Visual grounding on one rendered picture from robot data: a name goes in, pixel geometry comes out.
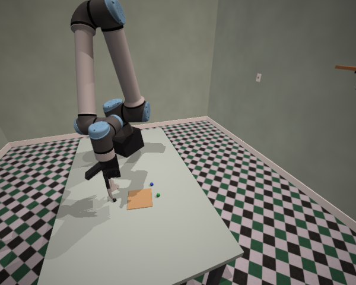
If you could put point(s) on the orange flat mat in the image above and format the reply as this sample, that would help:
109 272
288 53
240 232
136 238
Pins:
141 198

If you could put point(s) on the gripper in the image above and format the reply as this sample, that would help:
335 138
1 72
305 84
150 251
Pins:
111 171

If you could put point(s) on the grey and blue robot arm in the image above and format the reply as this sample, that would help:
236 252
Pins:
109 15

